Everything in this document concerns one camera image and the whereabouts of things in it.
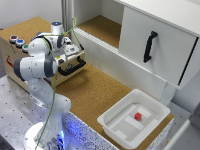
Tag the red button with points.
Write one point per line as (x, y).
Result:
(13, 38)

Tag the white plastic box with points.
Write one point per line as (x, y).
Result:
(133, 128)

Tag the pink block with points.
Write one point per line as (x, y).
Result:
(138, 116)

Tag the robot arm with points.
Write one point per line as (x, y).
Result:
(35, 66)

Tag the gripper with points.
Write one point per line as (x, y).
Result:
(72, 52)

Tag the white cabinet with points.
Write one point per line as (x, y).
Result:
(110, 58)

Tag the blue button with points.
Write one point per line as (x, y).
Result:
(20, 42)

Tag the white sliding door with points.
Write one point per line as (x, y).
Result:
(166, 50)

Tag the wooden drawer box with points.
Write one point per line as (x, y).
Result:
(25, 28)

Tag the green button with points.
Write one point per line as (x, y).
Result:
(25, 48)

